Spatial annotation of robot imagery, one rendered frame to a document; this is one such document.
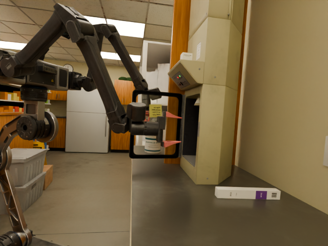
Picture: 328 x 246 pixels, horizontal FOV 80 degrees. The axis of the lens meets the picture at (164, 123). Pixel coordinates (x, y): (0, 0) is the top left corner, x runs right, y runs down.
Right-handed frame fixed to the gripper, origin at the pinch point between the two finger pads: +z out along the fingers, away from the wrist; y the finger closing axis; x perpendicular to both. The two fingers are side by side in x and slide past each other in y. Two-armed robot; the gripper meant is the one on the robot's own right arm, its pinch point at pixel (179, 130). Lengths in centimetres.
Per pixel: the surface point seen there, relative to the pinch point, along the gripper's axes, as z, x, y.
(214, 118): 18.2, 8.0, 5.7
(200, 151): 12.6, 8.7, -9.8
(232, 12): 24, 7, 55
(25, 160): -136, 164, -48
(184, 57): 4.7, 15.7, 35.2
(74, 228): -74, 139, -113
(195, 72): 7.8, 7.0, 25.7
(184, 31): 11, 42, 60
